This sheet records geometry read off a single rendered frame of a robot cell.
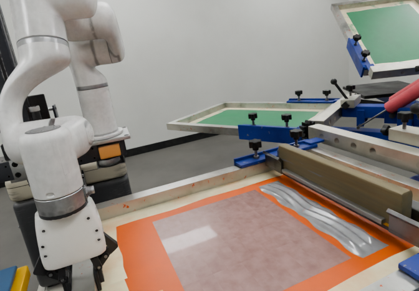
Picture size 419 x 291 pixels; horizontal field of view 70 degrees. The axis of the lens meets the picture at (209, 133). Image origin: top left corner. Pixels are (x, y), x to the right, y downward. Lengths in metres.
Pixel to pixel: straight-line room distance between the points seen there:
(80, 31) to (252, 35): 4.29
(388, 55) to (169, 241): 1.70
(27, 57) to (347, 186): 0.68
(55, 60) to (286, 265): 0.56
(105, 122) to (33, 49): 0.44
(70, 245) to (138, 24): 4.00
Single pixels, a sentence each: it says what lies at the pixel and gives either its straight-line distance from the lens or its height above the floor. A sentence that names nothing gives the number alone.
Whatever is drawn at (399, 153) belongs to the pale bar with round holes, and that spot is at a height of 1.04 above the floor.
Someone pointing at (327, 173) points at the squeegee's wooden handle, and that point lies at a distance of 0.78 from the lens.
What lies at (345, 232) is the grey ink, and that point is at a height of 0.97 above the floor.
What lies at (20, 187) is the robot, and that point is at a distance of 1.65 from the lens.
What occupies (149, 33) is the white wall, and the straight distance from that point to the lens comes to 4.44.
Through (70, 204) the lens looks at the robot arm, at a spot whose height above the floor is 1.16.
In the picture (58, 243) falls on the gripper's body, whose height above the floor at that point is 1.09.
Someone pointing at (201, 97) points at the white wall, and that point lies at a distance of 4.67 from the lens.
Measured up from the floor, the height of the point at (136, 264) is 0.97.
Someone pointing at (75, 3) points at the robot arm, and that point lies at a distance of 0.63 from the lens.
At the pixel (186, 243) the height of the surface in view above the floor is 0.96.
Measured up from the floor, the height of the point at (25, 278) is 0.95.
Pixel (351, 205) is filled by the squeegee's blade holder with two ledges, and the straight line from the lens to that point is 0.74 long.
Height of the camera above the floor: 1.37
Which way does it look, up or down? 16 degrees down
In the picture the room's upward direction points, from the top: 7 degrees counter-clockwise
